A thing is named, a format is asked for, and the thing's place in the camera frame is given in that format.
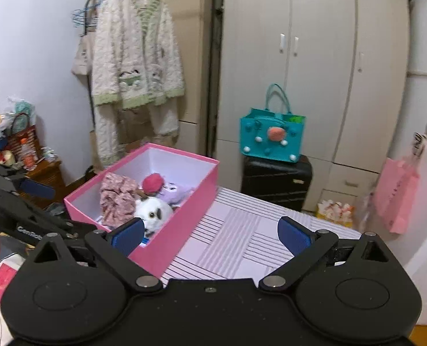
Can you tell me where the colourful gift bag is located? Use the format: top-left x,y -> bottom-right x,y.
316,200 -> 354,228

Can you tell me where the pink fluffy pompom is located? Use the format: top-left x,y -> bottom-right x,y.
142,173 -> 164,195

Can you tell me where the wooden side cabinet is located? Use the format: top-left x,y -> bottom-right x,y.
20,159 -> 67,208

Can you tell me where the teal felt tote bag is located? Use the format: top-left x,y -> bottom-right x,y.
239,84 -> 306,163

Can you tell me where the pink floral scrunchie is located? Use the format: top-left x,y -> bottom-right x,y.
100,173 -> 140,229

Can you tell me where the white canvas tote bag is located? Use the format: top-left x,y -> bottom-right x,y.
71,33 -> 95,76

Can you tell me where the purple plush toy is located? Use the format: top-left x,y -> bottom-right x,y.
156,182 -> 192,206

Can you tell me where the woven red handbag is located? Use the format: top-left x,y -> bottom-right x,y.
7,112 -> 41,161

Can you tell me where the striped white tablecloth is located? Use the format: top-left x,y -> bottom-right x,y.
161,187 -> 360,283

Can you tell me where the pink cardboard box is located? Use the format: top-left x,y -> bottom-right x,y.
64,143 -> 219,277

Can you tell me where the white brown plush dog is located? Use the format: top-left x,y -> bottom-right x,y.
134,197 -> 174,239

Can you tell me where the cream wardrobe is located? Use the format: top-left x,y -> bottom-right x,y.
216,0 -> 410,210

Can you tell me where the pink paper bag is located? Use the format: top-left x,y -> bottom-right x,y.
373,159 -> 420,234

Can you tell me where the black suitcase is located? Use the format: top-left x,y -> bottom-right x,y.
241,155 -> 313,211

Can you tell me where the orange drink bottle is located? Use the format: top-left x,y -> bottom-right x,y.
20,138 -> 37,171

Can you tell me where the cream knitted cardigan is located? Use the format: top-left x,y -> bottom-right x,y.
92,0 -> 185,166

